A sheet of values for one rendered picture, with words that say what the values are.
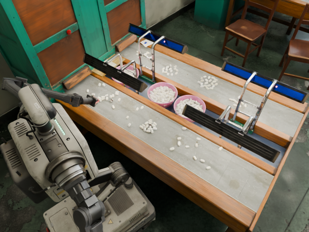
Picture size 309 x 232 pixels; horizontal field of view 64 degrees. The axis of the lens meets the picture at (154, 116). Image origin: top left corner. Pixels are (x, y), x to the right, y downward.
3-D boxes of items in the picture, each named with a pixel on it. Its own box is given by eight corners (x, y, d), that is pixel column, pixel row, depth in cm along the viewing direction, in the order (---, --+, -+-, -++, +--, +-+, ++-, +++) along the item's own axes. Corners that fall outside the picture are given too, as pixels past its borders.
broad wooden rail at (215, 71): (295, 126, 213) (305, 112, 199) (135, 53, 286) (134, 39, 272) (300, 118, 219) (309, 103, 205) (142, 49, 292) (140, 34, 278)
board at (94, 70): (102, 77, 233) (101, 76, 232) (91, 71, 239) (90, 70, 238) (125, 59, 249) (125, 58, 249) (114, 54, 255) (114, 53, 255)
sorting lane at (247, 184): (255, 214, 153) (256, 212, 152) (65, 93, 226) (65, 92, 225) (273, 177, 168) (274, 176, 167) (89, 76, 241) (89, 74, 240)
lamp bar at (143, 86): (141, 93, 179) (140, 85, 173) (82, 62, 204) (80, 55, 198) (147, 87, 183) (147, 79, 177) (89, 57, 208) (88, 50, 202)
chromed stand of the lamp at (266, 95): (251, 134, 197) (270, 95, 163) (228, 123, 205) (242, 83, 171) (260, 119, 207) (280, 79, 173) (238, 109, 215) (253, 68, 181)
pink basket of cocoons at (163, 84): (173, 113, 214) (174, 106, 206) (144, 107, 219) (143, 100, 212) (180, 92, 230) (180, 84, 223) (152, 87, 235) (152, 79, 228)
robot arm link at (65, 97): (11, 92, 163) (14, 77, 161) (13, 91, 168) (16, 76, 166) (77, 109, 178) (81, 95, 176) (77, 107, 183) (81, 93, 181)
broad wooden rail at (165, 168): (242, 236, 158) (249, 228, 144) (60, 111, 231) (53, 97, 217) (249, 221, 164) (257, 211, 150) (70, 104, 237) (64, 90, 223)
